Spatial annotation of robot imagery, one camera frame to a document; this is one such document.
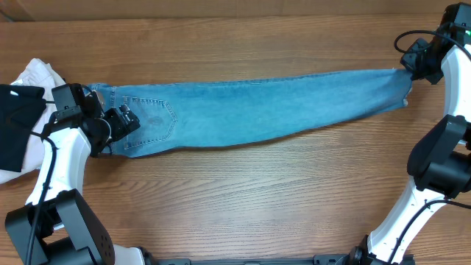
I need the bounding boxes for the folded cream white garment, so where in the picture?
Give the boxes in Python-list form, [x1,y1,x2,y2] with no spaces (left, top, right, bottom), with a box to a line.
[1,58,65,183]

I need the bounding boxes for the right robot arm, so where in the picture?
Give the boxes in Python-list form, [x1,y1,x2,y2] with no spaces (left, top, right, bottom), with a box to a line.
[313,2,470,264]

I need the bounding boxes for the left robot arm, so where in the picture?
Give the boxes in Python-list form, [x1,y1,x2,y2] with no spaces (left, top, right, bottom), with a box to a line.
[5,84,156,265]

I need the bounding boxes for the light blue denim jeans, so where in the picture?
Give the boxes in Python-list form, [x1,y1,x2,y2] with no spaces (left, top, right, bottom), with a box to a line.
[91,69,411,158]

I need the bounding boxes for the folded black garment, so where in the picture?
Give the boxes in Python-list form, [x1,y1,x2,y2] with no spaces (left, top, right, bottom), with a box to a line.
[1,85,46,172]

